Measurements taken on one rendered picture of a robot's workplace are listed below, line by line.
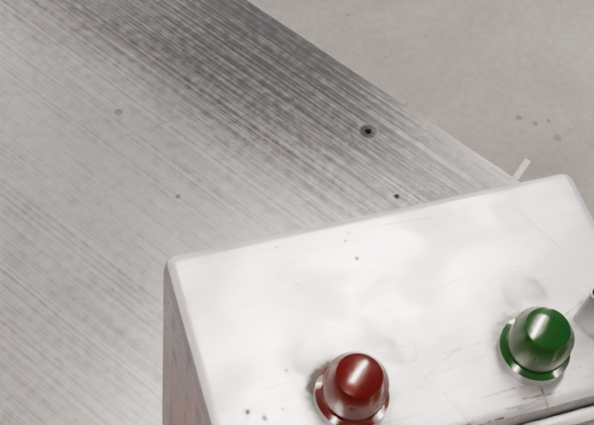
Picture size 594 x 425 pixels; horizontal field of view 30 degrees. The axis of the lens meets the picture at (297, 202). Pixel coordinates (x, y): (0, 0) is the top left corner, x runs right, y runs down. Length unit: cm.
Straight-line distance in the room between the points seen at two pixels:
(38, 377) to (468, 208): 72
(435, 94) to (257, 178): 123
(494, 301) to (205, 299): 11
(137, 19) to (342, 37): 116
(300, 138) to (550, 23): 143
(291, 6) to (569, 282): 209
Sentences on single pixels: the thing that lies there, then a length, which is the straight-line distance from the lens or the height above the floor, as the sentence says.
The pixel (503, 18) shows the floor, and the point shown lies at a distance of 258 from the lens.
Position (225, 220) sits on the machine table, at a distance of 117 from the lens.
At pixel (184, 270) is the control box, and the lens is 41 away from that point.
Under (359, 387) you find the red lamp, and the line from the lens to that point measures 37.
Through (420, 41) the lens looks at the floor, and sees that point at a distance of 248.
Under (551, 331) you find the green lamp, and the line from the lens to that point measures 39.
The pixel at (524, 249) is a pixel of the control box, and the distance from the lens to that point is 44.
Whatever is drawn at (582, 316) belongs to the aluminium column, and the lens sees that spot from 42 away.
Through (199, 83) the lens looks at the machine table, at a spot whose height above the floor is 83.
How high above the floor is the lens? 183
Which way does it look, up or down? 57 degrees down
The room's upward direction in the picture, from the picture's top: 11 degrees clockwise
